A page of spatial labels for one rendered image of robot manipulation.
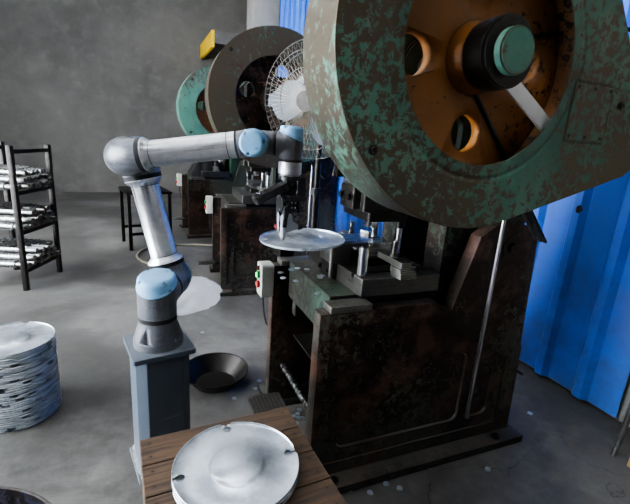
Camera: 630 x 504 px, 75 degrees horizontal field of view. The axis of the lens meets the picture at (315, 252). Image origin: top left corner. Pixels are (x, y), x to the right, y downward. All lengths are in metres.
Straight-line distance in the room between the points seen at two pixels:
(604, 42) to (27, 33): 7.59
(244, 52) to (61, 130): 5.59
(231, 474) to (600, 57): 1.38
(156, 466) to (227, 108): 2.02
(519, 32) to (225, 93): 1.88
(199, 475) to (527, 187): 1.08
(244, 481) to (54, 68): 7.43
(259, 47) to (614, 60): 1.87
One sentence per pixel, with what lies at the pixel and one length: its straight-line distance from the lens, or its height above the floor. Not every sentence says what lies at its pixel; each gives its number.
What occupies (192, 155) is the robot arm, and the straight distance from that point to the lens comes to 1.23.
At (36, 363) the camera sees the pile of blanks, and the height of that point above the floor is 0.25.
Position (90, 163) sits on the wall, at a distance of 7.94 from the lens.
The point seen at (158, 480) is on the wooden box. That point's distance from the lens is 1.12.
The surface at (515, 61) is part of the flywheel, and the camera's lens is 1.08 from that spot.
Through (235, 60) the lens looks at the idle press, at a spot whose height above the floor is 1.52.
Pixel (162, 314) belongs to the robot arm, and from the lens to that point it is 1.35.
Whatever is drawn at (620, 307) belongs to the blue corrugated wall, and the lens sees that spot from 2.23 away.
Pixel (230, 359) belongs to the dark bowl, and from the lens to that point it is 2.12.
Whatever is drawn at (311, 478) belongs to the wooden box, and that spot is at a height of 0.35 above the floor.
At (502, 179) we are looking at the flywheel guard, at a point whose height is 1.05.
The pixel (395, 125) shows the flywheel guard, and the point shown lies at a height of 1.15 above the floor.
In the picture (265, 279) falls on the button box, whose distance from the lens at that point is 1.63.
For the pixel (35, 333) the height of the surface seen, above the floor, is 0.31.
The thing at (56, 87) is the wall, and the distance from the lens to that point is 7.98.
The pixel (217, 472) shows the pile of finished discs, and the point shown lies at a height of 0.38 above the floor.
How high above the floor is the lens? 1.11
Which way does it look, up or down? 15 degrees down
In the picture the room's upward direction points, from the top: 4 degrees clockwise
